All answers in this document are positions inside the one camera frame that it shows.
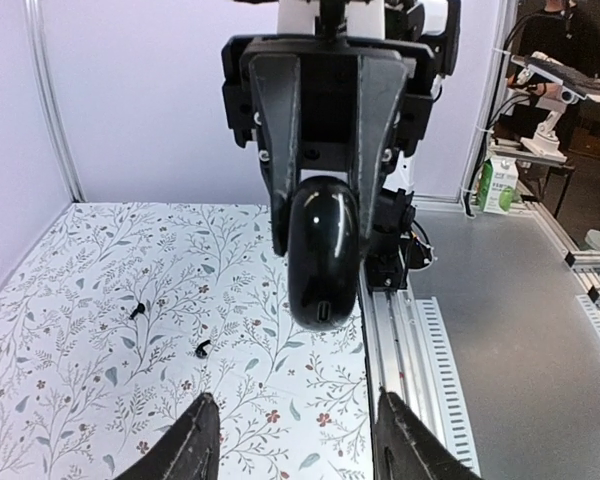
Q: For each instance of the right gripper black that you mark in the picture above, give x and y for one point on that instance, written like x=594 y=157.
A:
x=321 y=85

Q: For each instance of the floral patterned table mat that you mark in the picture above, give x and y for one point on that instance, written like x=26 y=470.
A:
x=85 y=391

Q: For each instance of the aluminium frame post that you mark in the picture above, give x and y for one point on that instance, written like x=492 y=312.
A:
x=48 y=98
x=495 y=36

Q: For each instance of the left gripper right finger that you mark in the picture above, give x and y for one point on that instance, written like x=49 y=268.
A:
x=405 y=449

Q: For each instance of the black earbud charging case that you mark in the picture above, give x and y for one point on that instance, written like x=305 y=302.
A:
x=323 y=254

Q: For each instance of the aluminium rail base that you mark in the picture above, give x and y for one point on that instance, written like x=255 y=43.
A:
x=495 y=345

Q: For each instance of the green white carton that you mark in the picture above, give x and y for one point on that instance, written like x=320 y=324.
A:
x=497 y=185

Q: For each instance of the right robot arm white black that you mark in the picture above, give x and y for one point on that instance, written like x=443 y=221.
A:
x=434 y=23

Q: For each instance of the aluminium frame post left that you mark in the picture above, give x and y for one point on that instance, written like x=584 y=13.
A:
x=48 y=98

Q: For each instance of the black earbud far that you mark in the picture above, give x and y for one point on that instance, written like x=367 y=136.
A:
x=138 y=310

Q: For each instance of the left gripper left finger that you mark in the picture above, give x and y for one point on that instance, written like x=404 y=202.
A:
x=189 y=449

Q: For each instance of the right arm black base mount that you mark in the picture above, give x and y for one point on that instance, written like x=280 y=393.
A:
x=398 y=243

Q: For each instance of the aluminium frame post right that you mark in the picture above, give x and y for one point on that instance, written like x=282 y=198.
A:
x=495 y=36

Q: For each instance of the small white desk robot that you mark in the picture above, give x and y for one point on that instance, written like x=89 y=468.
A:
x=574 y=87

